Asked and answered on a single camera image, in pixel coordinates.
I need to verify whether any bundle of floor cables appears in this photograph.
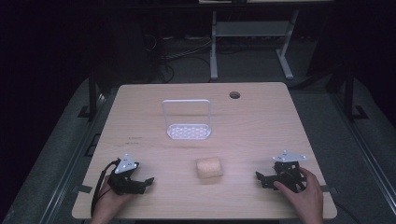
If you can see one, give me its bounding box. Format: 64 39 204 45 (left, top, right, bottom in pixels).
142 32 217 84

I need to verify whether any white metal stand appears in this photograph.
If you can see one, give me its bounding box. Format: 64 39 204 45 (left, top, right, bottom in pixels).
209 8 301 82

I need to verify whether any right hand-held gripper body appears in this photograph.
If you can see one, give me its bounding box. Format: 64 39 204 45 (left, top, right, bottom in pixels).
272 149 308 192

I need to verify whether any thin black cable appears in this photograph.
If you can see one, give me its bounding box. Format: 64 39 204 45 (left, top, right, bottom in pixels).
333 200 362 224

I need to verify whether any black metal stand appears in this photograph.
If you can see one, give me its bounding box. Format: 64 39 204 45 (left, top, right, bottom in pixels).
78 69 106 121
330 63 370 122

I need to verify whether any person's left hand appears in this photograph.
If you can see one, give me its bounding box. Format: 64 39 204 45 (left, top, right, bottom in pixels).
90 175 135 224

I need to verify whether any person's right hand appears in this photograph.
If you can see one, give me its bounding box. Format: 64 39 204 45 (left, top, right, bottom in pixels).
273 167 325 224

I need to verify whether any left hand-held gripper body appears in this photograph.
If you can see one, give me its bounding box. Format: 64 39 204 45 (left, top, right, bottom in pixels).
106 153 140 196

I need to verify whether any clear plastic container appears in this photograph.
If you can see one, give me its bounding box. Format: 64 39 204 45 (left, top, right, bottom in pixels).
161 99 213 141

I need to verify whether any tan sponge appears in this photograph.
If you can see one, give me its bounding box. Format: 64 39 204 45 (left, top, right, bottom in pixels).
195 157 224 180

